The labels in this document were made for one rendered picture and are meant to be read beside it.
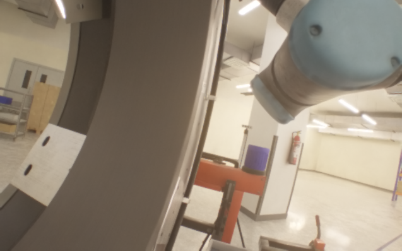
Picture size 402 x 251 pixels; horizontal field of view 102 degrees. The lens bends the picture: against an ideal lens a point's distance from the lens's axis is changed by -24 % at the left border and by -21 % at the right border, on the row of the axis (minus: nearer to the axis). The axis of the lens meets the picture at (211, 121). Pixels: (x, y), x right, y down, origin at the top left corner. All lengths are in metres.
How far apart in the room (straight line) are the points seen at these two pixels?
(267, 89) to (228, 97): 10.38
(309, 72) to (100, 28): 0.59
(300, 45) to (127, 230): 0.34
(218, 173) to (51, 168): 0.75
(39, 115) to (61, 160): 6.15
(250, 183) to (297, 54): 0.90
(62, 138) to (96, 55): 0.26
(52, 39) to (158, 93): 9.34
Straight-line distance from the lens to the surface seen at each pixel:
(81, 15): 0.62
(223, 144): 10.65
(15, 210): 0.67
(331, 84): 0.18
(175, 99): 0.37
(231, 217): 1.09
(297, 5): 0.38
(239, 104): 11.06
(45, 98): 6.62
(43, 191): 0.52
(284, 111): 0.29
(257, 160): 1.02
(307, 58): 0.18
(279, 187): 3.31
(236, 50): 6.16
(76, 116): 0.67
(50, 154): 0.56
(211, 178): 1.05
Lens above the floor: 1.11
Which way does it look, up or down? 4 degrees up
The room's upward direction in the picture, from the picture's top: 13 degrees clockwise
